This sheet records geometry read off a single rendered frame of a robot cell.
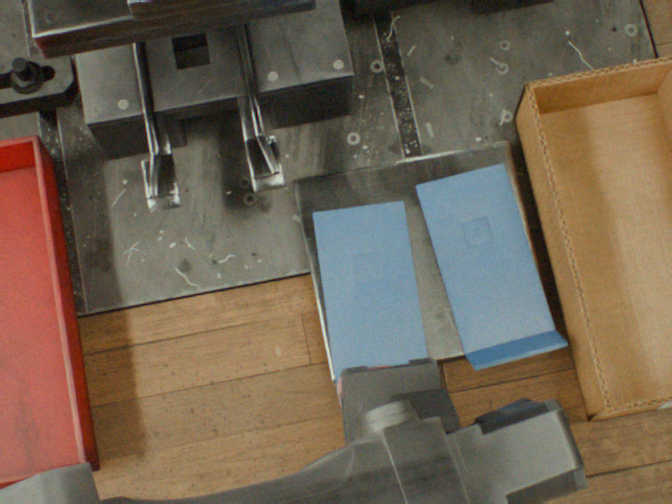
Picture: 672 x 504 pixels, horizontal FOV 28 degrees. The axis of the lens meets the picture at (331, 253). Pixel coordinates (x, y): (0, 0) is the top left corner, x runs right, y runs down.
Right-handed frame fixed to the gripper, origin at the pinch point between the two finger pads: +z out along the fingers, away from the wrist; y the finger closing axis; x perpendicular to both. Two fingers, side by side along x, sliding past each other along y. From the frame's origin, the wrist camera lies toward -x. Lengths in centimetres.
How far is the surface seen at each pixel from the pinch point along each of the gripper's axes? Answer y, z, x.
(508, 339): 1.9, 2.7, -9.9
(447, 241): 8.9, 6.7, -6.6
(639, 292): 3.3, 5.5, -20.8
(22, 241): 12.1, 11.2, 25.8
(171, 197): 15.5, 3.9, 13.3
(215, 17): 28.6, -4.6, 8.3
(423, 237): 9.3, 7.4, -4.9
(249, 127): 19.6, 6.0, 7.1
